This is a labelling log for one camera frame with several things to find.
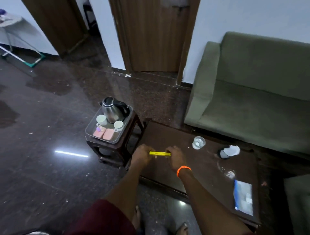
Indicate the person's right hand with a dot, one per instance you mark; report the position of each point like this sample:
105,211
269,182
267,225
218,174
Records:
175,158

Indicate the person's left hand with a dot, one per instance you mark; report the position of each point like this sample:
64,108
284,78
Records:
140,156

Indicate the person's left fingers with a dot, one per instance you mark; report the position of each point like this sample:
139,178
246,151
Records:
151,153

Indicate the person's right fingers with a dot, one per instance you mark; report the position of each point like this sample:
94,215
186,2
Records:
169,152

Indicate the yellow sachet packet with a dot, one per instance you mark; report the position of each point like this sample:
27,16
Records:
159,153

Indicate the person's right forearm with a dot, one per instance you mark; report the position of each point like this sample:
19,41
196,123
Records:
208,205

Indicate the person's left forearm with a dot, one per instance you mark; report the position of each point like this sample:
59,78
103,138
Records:
124,188

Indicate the orange wristband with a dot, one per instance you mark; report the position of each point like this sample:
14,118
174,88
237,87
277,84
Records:
183,168

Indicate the clear drinking glass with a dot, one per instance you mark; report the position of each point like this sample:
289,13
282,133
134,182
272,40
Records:
198,142
228,173

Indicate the dark wooden coffee table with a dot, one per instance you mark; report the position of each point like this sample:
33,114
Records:
201,167

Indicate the dark wooden stool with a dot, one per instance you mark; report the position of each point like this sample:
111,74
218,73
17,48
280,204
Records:
116,145

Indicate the white cup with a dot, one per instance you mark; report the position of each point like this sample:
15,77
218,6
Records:
118,125
101,119

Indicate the pink sachet packet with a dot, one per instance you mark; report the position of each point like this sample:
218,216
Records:
108,134
99,132

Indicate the grey serving tray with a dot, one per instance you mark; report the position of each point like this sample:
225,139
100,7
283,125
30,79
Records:
106,126

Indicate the steel electric kettle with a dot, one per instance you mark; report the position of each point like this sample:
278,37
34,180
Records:
113,109

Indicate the crumpled white tissue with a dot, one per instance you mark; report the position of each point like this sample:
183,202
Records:
231,150

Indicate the person's left foot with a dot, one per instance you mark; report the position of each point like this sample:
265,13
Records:
136,218

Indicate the person's foot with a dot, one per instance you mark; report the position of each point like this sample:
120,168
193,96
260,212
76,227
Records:
182,229
136,218

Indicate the person's right foot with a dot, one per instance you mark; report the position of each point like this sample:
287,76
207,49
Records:
182,229

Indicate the maroon shorts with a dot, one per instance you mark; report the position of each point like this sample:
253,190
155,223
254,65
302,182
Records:
96,219

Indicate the green sofa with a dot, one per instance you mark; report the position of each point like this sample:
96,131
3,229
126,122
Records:
254,96

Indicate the brown wooden door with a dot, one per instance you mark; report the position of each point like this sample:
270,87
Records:
55,24
155,34

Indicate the green armchair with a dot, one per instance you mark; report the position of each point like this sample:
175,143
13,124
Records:
297,205

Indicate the white folding stand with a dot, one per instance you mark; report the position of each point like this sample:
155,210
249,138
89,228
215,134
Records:
17,36

